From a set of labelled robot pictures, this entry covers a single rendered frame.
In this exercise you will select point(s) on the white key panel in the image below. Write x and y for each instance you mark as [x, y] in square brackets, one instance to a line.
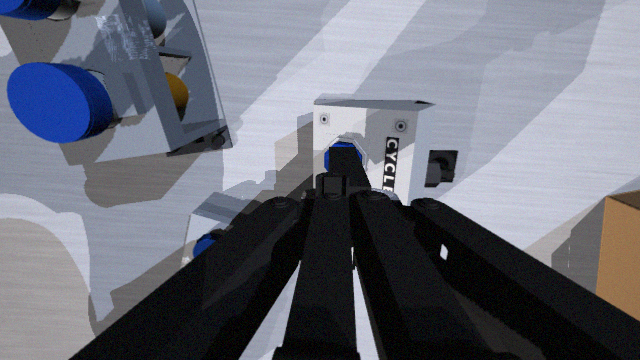
[392, 139]

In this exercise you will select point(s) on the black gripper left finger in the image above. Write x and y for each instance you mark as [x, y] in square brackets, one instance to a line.
[212, 307]

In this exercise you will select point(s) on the brown cardboard box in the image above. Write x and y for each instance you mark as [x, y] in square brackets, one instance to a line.
[618, 279]

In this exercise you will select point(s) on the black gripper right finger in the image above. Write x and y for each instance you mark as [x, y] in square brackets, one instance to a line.
[523, 308]

